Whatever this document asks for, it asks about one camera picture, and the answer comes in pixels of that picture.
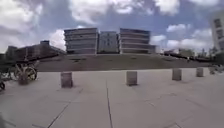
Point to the pale multi-storey building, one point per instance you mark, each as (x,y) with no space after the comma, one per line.
(218,31)

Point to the low reddish building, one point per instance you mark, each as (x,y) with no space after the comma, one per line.
(36,50)

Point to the distant buildings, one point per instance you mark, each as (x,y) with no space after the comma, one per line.
(181,52)

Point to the row of trees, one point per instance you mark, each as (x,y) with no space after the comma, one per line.
(215,55)

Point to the wide stone stairs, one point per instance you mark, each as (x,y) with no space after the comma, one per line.
(113,62)

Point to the row of parked bicycles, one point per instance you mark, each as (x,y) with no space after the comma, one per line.
(26,72)

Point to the grey paved plaza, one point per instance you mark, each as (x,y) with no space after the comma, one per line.
(140,103)

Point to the large grey building, glass middle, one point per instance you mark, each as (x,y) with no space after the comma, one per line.
(81,41)

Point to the row of stone bollards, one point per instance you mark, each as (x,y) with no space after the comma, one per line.
(131,78)

